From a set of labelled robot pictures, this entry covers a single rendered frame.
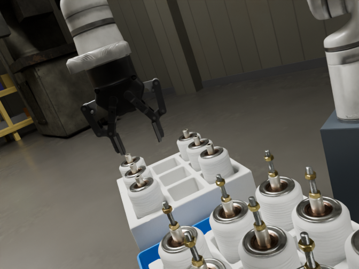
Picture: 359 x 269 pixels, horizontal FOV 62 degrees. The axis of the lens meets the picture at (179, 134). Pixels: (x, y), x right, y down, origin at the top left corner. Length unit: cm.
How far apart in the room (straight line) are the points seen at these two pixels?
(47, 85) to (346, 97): 296
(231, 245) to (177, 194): 41
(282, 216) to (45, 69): 300
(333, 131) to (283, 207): 24
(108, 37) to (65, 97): 295
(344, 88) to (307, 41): 203
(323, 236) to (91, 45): 48
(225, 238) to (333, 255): 19
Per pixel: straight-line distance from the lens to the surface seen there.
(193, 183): 101
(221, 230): 62
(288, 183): 69
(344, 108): 79
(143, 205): 88
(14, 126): 491
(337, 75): 77
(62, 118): 339
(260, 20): 290
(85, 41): 48
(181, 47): 325
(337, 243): 60
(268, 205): 66
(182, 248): 60
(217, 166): 91
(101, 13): 49
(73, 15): 49
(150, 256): 88
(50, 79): 339
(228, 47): 310
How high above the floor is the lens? 61
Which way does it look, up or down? 17 degrees down
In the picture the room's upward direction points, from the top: 20 degrees counter-clockwise
